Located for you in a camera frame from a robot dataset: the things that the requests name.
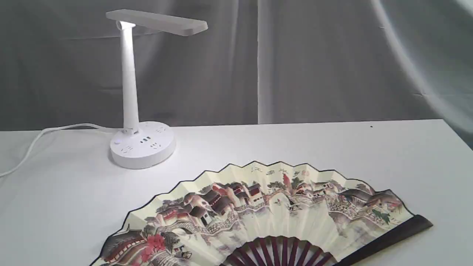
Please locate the painted paper folding fan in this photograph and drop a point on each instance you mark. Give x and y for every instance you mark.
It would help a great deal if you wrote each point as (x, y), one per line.
(262, 215)

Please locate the white desk lamp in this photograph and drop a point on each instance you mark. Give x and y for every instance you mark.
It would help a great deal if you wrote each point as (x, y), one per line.
(141, 145)

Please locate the grey backdrop curtain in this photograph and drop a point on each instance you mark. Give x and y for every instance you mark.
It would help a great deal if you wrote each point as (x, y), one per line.
(260, 61)

